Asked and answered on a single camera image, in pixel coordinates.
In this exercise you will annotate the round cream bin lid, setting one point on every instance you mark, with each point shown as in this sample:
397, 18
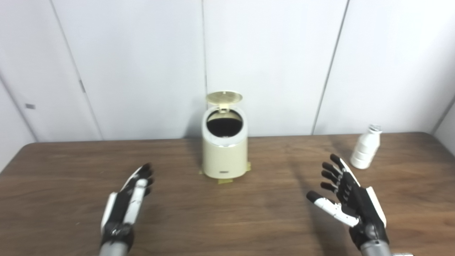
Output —
224, 97

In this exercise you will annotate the cream-colored bin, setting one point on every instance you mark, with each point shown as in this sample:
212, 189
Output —
224, 160

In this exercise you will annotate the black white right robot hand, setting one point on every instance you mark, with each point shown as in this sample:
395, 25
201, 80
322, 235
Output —
366, 209

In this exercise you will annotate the small white plastic bottle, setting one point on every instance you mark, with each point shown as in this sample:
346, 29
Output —
366, 149

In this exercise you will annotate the small gray wall tag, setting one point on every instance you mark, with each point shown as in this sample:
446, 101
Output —
30, 106

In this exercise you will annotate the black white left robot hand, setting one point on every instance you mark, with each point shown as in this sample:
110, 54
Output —
119, 213

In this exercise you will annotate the black wall panel hinge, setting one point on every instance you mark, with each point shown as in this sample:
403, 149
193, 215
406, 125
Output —
82, 86

